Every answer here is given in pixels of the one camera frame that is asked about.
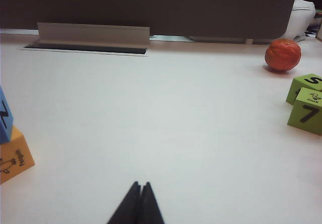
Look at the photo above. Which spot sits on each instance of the green letter block S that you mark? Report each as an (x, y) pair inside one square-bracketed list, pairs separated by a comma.
[(295, 88)]

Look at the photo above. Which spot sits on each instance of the white rounded object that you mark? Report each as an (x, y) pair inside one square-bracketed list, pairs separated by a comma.
[(300, 17)]

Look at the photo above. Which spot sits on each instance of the green duck block 7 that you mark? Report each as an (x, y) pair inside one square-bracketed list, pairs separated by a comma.
[(296, 119)]

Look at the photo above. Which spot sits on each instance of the grey fabric desk divider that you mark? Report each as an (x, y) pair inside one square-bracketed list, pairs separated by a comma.
[(151, 7)]

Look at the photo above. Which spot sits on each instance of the yellow letter block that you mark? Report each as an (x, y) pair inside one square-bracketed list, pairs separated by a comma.
[(15, 163)]

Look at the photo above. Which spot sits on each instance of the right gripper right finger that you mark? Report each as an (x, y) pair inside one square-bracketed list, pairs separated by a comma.
[(149, 209)]

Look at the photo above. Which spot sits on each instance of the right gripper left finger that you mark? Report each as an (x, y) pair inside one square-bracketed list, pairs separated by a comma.
[(127, 209)]

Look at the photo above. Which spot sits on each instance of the blue letter block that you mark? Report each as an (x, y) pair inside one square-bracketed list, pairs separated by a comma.
[(5, 131)]

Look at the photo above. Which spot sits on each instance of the orange fruit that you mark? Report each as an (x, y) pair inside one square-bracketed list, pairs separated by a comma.
[(283, 55)]

